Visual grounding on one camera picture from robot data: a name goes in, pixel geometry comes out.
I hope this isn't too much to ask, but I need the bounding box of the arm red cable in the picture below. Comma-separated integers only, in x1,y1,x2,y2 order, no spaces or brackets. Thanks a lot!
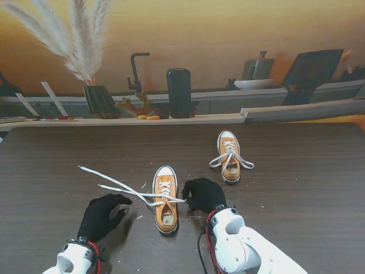
88,241,102,274
205,211,221,274

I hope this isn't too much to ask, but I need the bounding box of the white shoelace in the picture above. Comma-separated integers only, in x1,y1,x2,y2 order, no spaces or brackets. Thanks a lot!
77,165,188,207
209,139,255,175

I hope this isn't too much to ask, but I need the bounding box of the right arm red cable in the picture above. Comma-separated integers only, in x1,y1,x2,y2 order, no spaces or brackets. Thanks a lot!
205,211,221,274

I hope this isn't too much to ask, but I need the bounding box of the printed kitchen backdrop banner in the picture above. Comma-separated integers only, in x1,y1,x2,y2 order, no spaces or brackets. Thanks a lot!
0,0,365,132

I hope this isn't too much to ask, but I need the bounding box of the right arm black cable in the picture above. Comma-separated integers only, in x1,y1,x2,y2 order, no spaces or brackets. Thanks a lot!
197,228,208,274

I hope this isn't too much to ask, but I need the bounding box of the right robot hand black glove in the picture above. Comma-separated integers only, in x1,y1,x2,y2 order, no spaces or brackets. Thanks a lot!
181,177,228,215

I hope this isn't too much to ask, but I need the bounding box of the left robot hand black glove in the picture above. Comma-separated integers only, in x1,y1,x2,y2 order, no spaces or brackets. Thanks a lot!
77,193,133,243

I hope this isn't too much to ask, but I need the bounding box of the left arm red cable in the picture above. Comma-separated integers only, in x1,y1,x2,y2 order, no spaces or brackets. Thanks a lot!
88,241,102,274

